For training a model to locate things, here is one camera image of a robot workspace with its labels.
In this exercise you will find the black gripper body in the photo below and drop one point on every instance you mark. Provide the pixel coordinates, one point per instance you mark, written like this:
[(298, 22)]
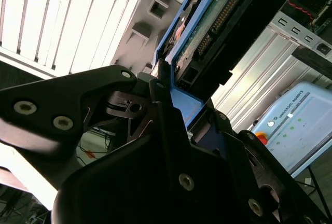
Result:
[(116, 190)]

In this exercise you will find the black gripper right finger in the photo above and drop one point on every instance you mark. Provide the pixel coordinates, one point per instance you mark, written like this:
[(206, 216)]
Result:
[(238, 161)]

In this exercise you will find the hard disk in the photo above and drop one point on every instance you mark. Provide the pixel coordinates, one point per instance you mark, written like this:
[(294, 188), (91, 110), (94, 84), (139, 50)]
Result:
[(202, 27)]

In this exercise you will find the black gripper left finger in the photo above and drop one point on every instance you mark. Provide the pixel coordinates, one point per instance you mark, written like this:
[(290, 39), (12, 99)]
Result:
[(52, 104)]

